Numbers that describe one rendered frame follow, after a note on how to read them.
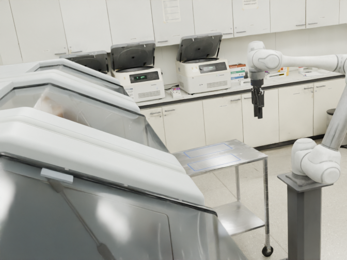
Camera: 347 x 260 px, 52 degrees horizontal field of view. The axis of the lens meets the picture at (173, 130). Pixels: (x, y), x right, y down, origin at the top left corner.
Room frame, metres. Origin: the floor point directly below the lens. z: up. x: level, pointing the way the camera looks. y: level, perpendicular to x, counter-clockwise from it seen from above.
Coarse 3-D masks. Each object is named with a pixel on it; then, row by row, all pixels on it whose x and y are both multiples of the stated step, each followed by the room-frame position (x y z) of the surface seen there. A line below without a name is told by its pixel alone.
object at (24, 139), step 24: (0, 144) 0.56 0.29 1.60; (24, 144) 0.57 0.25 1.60; (48, 144) 0.59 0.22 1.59; (72, 144) 0.64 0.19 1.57; (72, 168) 0.58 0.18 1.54; (96, 168) 0.59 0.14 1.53; (120, 168) 0.61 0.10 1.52; (144, 168) 0.66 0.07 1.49; (168, 168) 0.73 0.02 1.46; (168, 192) 0.62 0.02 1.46; (192, 192) 0.63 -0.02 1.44
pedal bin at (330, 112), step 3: (333, 108) 4.53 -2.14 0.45; (327, 111) 4.41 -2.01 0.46; (330, 111) 4.38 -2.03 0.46; (333, 111) 4.36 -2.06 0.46; (327, 114) 4.40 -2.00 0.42; (330, 114) 4.35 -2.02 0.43; (333, 114) 4.30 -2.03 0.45; (327, 117) 4.40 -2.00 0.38; (330, 117) 4.33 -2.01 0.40; (327, 120) 4.39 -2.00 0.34; (330, 120) 4.33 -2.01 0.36; (327, 123) 4.39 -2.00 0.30; (327, 126) 4.39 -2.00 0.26; (345, 135) 4.24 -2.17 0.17; (345, 138) 4.24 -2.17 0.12; (342, 141) 4.24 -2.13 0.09; (345, 141) 4.24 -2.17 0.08; (342, 144) 4.24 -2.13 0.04; (345, 144) 4.24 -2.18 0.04; (342, 147) 4.24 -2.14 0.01; (345, 147) 4.20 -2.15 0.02
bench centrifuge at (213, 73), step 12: (192, 36) 4.43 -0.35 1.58; (204, 36) 4.45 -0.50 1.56; (216, 36) 4.51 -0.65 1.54; (180, 48) 4.55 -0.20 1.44; (192, 48) 4.61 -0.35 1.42; (204, 48) 4.67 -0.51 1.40; (216, 48) 4.73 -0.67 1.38; (180, 60) 4.62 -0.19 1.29; (192, 60) 4.82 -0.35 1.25; (204, 60) 4.83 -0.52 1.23; (216, 60) 4.42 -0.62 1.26; (180, 72) 4.58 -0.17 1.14; (192, 72) 4.27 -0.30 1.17; (204, 72) 4.29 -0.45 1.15; (216, 72) 4.31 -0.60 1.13; (228, 72) 4.34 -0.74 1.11; (180, 84) 4.64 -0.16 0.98; (192, 84) 4.25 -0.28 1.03; (204, 84) 4.28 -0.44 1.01; (216, 84) 4.32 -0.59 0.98; (228, 84) 4.34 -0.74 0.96
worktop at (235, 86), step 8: (296, 72) 5.03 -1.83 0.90; (304, 72) 4.96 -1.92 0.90; (320, 72) 4.83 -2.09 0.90; (264, 80) 4.67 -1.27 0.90; (272, 80) 4.61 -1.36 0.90; (280, 80) 4.54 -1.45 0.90; (288, 80) 4.49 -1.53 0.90; (296, 80) 4.51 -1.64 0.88; (232, 88) 4.38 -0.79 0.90; (240, 88) 4.34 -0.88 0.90; (248, 88) 4.37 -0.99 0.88; (168, 96) 4.30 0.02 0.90; (184, 96) 4.20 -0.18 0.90; (192, 96) 4.21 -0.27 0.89; (144, 104) 4.09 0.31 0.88
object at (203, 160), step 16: (224, 144) 2.60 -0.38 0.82; (240, 144) 2.56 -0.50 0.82; (192, 160) 2.34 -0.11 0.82; (208, 160) 2.31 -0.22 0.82; (224, 160) 2.28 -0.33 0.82; (240, 160) 2.25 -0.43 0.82; (256, 160) 2.25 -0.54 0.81; (192, 176) 2.10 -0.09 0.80; (224, 208) 2.57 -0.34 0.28; (240, 208) 2.54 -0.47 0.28; (224, 224) 2.34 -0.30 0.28; (240, 224) 2.31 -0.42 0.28; (256, 224) 2.29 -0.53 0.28
